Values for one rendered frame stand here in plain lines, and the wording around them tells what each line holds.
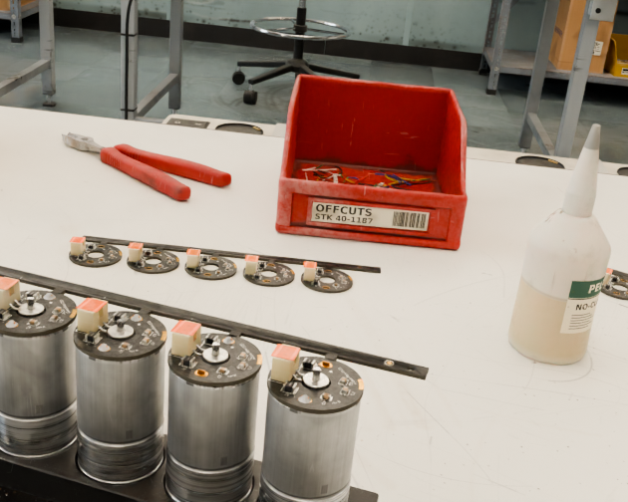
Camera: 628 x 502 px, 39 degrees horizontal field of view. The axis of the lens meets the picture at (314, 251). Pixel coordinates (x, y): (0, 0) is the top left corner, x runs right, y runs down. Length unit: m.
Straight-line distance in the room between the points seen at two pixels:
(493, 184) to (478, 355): 0.23
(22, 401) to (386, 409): 0.14
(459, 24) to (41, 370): 4.41
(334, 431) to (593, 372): 0.18
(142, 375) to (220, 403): 0.02
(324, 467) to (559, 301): 0.17
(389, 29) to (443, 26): 0.27
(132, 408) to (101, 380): 0.01
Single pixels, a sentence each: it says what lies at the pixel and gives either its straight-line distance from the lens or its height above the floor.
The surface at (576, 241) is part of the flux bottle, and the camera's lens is 0.36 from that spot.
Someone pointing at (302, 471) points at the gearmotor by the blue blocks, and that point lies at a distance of 0.23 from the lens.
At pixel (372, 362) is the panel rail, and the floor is 0.81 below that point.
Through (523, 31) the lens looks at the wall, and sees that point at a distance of 4.65.
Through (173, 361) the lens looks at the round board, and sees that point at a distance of 0.23.
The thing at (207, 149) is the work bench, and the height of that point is 0.75.
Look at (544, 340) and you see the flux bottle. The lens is 0.38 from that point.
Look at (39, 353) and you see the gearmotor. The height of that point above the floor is 0.81.
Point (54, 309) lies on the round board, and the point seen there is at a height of 0.81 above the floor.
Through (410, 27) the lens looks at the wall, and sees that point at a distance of 4.60.
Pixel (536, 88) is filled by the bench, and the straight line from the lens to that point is 3.20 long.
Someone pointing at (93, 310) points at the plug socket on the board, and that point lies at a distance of 0.24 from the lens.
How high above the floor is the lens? 0.94
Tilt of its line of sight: 24 degrees down
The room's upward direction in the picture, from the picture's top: 6 degrees clockwise
